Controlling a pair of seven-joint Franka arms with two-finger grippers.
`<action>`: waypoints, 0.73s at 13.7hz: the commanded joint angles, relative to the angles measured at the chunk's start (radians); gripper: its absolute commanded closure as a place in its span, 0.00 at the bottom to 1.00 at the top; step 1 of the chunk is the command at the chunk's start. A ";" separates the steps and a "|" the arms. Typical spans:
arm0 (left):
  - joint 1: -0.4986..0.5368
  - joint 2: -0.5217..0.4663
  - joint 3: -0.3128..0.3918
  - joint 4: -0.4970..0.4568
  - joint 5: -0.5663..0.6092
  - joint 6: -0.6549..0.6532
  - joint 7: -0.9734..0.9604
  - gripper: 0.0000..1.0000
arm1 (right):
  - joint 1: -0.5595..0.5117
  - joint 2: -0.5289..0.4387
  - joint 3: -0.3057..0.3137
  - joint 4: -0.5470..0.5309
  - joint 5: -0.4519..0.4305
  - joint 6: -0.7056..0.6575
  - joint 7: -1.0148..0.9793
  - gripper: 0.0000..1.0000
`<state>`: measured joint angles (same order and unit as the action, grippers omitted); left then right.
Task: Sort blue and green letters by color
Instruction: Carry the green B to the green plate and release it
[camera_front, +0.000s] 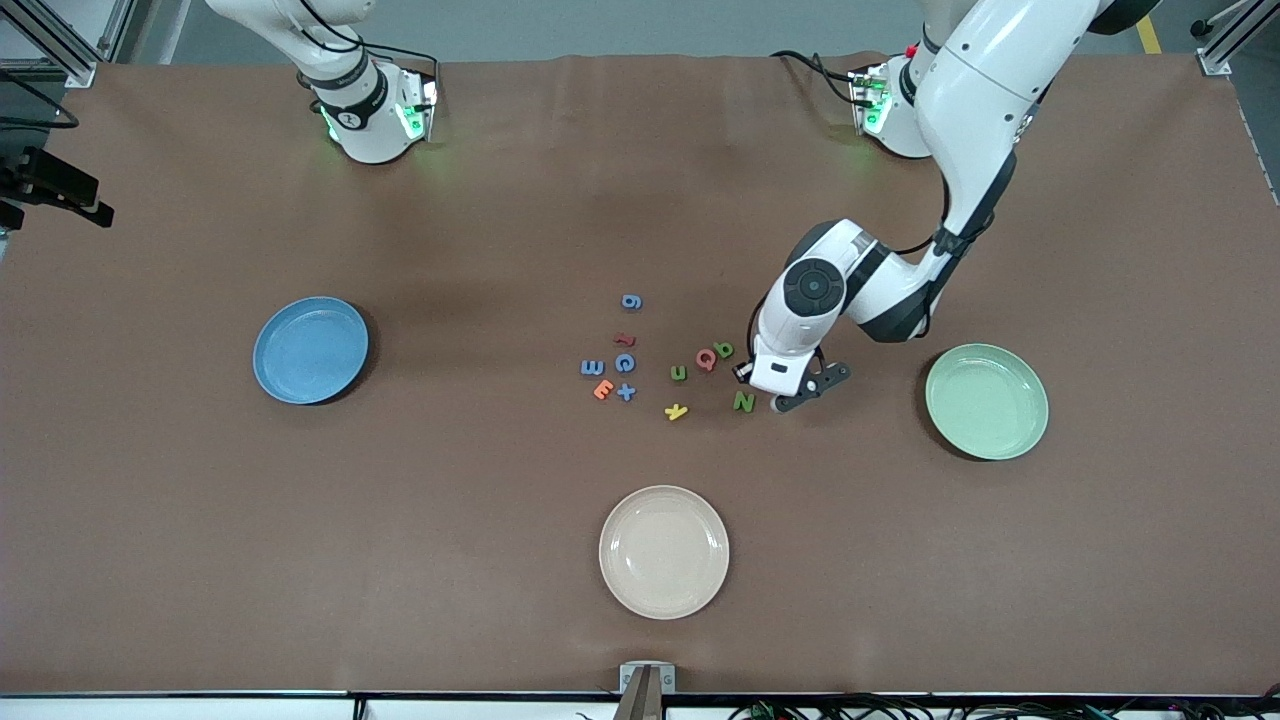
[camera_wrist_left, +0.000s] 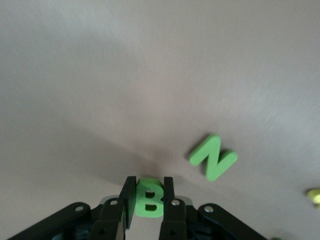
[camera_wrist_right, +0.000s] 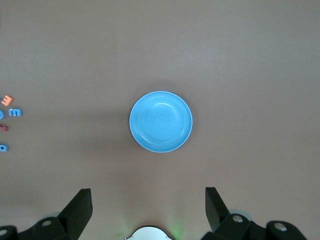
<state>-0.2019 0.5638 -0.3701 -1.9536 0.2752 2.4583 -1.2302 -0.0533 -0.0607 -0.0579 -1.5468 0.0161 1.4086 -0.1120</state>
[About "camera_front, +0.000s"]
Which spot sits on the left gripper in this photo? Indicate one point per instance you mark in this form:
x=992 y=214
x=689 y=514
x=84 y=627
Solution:
x=739 y=370

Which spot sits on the green letter N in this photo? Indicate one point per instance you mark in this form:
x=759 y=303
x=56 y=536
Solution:
x=743 y=401

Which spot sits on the green letter b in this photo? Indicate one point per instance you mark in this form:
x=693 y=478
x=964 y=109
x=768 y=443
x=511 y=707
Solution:
x=723 y=350

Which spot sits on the blue letter c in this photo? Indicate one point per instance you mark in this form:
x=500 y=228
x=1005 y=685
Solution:
x=616 y=362

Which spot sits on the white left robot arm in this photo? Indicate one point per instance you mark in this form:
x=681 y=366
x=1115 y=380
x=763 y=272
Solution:
x=980 y=90

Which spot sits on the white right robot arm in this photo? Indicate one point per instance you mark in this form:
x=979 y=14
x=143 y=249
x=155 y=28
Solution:
x=370 y=130

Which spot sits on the pink letter Q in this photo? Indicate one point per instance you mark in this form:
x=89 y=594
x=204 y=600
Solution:
x=699 y=358

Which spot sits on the yellow letter k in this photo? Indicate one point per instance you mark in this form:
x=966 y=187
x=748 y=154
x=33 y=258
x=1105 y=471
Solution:
x=676 y=411

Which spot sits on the blue plus sign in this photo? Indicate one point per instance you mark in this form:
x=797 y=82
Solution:
x=626 y=392

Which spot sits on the orange letter E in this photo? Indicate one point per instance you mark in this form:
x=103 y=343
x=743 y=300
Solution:
x=603 y=390

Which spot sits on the beige plate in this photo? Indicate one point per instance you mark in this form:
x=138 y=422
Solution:
x=664 y=552

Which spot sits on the light green plate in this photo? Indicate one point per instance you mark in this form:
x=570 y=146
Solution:
x=986 y=401

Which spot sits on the blue plate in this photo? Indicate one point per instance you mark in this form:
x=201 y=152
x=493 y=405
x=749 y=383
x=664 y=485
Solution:
x=310 y=350

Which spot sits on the brown table cover sheet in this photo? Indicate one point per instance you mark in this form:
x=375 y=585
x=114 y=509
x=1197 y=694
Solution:
x=400 y=560

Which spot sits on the silver aluminium frame profile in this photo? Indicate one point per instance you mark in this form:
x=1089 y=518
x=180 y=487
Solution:
x=75 y=68
x=1225 y=45

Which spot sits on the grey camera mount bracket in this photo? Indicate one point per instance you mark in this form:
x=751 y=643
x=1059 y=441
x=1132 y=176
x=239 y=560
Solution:
x=648 y=680

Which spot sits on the white table edge rail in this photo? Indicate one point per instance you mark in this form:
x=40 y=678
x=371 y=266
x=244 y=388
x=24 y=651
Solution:
x=200 y=710

